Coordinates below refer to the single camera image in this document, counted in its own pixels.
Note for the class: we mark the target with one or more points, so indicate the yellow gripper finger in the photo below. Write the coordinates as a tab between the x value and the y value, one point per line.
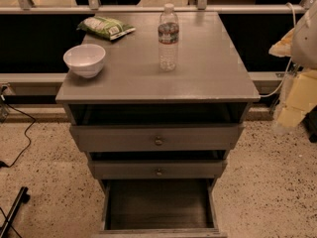
297	98

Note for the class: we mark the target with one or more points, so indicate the clear plastic water bottle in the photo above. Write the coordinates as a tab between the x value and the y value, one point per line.
168	37

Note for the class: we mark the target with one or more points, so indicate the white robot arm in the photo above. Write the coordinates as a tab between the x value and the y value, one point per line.
300	43

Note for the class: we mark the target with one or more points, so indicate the grey top drawer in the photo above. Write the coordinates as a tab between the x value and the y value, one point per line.
156	138

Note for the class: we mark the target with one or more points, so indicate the grey wooden drawer cabinet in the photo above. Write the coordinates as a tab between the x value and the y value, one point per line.
209	86

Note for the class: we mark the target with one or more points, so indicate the grey middle drawer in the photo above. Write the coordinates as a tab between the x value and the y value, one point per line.
192	169

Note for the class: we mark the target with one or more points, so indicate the grey open bottom drawer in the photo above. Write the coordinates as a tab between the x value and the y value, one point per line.
159	208

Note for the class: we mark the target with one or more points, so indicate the green snack bag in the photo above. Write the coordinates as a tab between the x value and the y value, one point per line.
106	28

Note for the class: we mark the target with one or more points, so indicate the white ceramic bowl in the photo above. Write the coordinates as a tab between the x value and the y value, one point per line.
85	60

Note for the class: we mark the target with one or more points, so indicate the metal railing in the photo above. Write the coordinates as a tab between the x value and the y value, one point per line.
158	4

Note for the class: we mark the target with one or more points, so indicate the black stand leg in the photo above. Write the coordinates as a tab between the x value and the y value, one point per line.
22	198

